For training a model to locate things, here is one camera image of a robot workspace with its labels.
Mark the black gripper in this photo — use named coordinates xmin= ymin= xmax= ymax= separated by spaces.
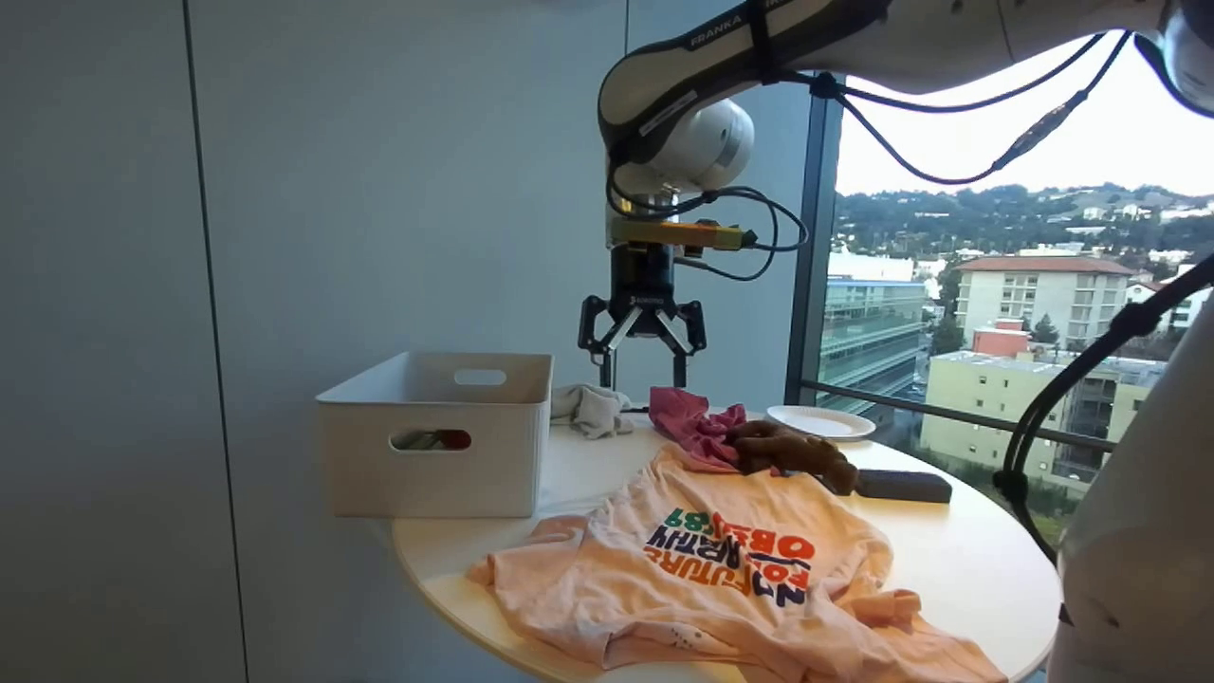
xmin=575 ymin=241 xmax=708 ymax=389

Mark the brown cloth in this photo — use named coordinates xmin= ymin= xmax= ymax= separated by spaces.
xmin=727 ymin=416 xmax=866 ymax=499

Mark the peach pink printed shirt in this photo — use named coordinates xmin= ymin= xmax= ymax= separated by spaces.
xmin=467 ymin=445 xmax=1014 ymax=683

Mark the white plastic basket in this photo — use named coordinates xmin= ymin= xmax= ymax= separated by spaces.
xmin=312 ymin=349 xmax=558 ymax=524

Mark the white grey crumpled cloth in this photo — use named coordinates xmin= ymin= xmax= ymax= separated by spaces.
xmin=550 ymin=381 xmax=638 ymax=445

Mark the magenta crumpled cloth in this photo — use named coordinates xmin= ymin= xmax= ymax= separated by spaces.
xmin=646 ymin=382 xmax=751 ymax=479

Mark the white paper plate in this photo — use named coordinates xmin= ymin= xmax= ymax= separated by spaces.
xmin=762 ymin=403 xmax=880 ymax=445

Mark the black rectangular eraser block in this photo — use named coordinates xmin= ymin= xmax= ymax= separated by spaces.
xmin=852 ymin=467 xmax=957 ymax=503

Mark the yellow wrist camera mount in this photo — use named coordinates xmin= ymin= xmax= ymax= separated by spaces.
xmin=608 ymin=217 xmax=758 ymax=253

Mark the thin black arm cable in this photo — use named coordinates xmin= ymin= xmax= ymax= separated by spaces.
xmin=601 ymin=25 xmax=1143 ymax=286

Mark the thick black robot hose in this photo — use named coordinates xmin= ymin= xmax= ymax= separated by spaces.
xmin=991 ymin=249 xmax=1214 ymax=560

